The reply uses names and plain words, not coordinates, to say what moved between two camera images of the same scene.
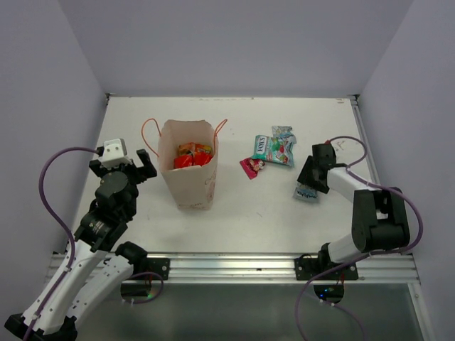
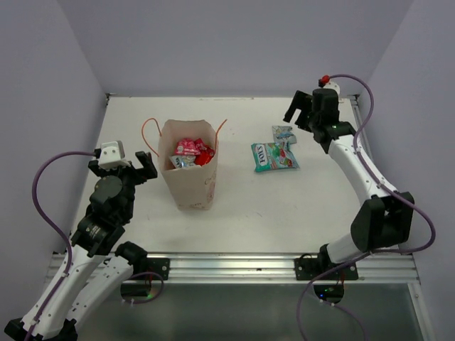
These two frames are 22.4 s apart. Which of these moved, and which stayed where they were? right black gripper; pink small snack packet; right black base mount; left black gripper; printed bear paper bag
Moved: right black gripper; pink small snack packet
Stayed: left black gripper; printed bear paper bag; right black base mount
